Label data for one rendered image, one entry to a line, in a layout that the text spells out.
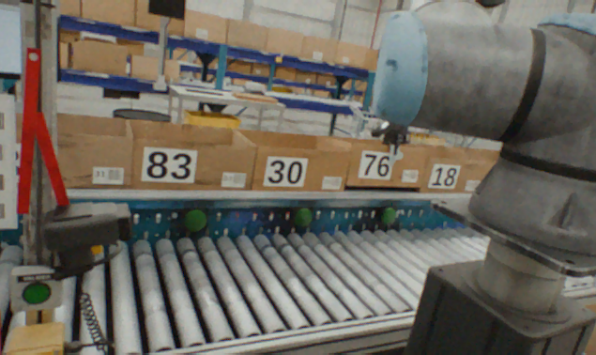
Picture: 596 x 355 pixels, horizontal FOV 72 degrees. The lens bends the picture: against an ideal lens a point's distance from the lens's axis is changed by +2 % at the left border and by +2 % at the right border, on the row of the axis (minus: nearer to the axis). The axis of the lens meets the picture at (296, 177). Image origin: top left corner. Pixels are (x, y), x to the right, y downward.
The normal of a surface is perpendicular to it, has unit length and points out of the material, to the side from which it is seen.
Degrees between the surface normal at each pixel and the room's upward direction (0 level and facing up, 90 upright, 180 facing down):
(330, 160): 90
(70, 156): 90
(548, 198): 71
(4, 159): 90
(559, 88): 86
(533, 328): 0
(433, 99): 112
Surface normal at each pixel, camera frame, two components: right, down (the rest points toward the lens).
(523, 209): -0.65, -0.26
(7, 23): 0.71, 0.25
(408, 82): -0.29, 0.42
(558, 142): -0.66, 0.11
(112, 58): 0.37, 0.32
